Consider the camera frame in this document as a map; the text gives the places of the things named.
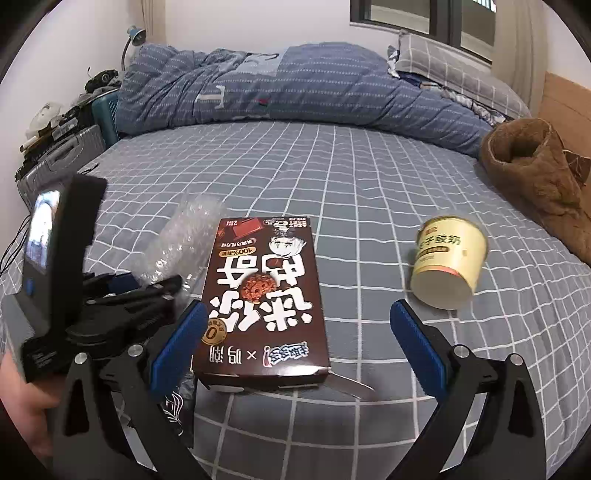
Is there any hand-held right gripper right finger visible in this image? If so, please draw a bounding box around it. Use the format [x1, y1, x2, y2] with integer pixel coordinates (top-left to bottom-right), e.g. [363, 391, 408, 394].
[390, 300, 548, 480]

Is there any grey suitcase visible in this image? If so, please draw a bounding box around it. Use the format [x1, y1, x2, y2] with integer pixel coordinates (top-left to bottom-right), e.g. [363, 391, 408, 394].
[16, 124, 105, 208]

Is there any person's left hand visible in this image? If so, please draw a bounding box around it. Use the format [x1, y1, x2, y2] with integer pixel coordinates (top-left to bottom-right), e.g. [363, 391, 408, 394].
[0, 351, 68, 448]

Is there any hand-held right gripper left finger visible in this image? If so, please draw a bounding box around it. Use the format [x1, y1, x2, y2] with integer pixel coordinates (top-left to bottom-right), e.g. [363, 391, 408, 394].
[52, 301, 208, 480]

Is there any blue plaid cloth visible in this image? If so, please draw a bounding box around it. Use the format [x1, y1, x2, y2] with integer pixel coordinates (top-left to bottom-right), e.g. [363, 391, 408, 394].
[438, 85, 509, 127]

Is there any blue quilt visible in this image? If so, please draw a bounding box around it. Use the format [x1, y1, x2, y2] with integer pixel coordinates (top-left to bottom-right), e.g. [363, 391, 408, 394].
[115, 42, 495, 158]

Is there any bed with grey checked sheet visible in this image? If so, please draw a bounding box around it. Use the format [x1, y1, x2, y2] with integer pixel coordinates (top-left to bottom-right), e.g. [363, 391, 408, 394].
[0, 117, 591, 480]

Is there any brown fleece jacket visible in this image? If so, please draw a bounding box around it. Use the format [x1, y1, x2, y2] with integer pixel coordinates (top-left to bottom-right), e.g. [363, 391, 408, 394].
[479, 117, 591, 266]

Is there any cream curtain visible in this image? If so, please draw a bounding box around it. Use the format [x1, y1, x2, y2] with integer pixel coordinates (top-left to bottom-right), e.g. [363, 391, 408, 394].
[140, 0, 160, 44]
[489, 0, 548, 104]

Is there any clear bubble wrap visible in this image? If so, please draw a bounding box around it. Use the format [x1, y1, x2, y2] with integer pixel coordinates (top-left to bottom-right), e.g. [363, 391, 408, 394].
[134, 193, 222, 289]

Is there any cream yoghurt cup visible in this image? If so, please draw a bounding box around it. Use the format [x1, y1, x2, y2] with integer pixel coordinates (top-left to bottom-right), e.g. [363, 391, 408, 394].
[410, 217, 489, 311]

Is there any stack of dark boxes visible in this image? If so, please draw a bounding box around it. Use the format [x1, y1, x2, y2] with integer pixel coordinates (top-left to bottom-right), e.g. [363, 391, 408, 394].
[18, 104, 93, 160]

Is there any blue desk lamp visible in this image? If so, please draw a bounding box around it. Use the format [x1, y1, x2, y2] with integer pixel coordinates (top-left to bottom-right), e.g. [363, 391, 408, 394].
[121, 25, 147, 70]

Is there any white round object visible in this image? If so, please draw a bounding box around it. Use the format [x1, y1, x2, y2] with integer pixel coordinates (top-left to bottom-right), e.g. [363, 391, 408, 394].
[30, 102, 63, 139]

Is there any dark-framed window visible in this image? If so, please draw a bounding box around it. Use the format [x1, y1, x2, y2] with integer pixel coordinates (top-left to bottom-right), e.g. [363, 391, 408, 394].
[348, 0, 497, 65]

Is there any teal suitcase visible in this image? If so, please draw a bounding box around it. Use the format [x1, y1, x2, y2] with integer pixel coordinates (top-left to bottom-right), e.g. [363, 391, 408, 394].
[91, 88, 122, 144]

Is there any dark brown patterned cloth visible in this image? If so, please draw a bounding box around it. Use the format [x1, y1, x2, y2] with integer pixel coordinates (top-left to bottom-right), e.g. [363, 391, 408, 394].
[564, 150, 591, 188]

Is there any brown chocolate box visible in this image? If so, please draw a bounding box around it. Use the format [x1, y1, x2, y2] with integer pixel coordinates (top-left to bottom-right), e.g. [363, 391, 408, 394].
[191, 216, 376, 402]

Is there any grey checked pillow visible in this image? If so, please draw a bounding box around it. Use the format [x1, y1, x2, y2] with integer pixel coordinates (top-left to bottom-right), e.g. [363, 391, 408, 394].
[394, 31, 532, 118]

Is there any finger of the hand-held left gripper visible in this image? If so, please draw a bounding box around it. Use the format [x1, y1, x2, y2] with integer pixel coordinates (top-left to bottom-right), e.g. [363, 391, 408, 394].
[82, 272, 141, 298]
[99, 276, 183, 319]

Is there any pile of dark items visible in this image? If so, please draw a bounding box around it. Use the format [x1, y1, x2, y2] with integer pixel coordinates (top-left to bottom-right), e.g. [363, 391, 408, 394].
[84, 69, 122, 93]

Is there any wooden headboard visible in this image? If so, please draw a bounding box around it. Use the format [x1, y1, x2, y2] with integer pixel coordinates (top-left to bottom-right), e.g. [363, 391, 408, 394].
[538, 71, 591, 139]

